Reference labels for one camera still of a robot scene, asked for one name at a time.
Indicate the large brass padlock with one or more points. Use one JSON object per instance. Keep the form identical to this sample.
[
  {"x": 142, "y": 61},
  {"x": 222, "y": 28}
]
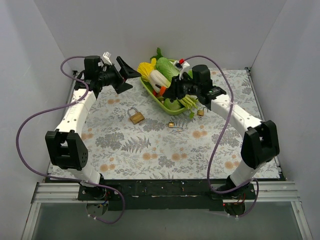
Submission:
[{"x": 135, "y": 115}]

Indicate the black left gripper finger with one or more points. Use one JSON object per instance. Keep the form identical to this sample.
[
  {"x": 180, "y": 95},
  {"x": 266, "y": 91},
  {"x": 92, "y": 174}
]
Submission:
[
  {"x": 126, "y": 71},
  {"x": 120, "y": 86}
]

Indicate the napa cabbage toy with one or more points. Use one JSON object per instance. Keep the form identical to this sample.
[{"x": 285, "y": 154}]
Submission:
[{"x": 166, "y": 68}]

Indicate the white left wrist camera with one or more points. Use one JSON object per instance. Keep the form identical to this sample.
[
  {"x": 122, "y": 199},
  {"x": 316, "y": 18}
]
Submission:
[{"x": 106, "y": 58}]

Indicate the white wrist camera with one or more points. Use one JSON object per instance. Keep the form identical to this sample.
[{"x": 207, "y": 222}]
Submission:
[
  {"x": 106, "y": 58},
  {"x": 182, "y": 66}
]

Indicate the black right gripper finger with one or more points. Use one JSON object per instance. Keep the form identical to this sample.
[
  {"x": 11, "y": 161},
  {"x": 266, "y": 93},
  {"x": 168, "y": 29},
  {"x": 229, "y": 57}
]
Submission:
[
  {"x": 173, "y": 92},
  {"x": 180, "y": 93}
]

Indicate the aluminium frame rail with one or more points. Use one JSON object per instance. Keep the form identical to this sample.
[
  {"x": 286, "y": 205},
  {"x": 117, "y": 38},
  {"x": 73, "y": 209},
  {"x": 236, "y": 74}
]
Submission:
[{"x": 166, "y": 209}]

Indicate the small brass padlock near tray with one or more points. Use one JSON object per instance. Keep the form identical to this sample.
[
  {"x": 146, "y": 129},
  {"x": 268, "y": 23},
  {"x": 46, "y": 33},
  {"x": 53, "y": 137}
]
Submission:
[{"x": 201, "y": 111}]

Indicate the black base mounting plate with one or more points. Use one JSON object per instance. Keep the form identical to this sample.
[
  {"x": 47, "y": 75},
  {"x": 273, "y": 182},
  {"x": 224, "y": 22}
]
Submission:
[{"x": 172, "y": 194}]

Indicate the small brass padlock open shackle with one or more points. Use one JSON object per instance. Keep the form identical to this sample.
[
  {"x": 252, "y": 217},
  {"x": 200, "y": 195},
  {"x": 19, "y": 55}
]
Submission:
[{"x": 174, "y": 127}]

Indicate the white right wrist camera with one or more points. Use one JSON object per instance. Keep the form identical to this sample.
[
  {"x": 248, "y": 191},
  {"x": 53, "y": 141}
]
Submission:
[{"x": 182, "y": 66}]

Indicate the brown mushroom toy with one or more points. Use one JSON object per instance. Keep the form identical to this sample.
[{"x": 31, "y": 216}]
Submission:
[{"x": 161, "y": 99}]

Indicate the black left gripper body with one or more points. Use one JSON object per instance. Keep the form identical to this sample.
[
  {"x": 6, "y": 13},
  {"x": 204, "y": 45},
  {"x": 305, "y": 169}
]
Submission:
[{"x": 120, "y": 77}]

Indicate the green plastic tray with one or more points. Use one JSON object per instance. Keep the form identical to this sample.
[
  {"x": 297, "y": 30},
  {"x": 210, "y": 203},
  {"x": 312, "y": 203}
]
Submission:
[{"x": 155, "y": 95}]

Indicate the orange black padlock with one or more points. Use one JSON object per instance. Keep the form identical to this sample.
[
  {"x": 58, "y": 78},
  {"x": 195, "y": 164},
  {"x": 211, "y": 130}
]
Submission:
[{"x": 162, "y": 90}]

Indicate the green round cabbage toy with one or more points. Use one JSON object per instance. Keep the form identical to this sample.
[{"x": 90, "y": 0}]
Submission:
[{"x": 172, "y": 106}]

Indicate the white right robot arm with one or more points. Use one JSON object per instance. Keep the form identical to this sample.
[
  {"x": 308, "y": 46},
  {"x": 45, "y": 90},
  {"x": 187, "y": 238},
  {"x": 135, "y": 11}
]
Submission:
[{"x": 260, "y": 142}]

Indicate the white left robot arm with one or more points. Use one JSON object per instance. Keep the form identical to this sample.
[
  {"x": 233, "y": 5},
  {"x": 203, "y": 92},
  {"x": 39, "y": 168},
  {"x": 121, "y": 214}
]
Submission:
[{"x": 65, "y": 146}]

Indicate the floral patterned table mat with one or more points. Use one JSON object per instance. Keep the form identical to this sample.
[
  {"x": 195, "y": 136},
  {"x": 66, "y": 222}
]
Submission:
[{"x": 119, "y": 149}]

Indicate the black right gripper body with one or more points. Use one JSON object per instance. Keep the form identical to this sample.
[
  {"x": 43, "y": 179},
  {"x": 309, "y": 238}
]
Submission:
[{"x": 175, "y": 87}]

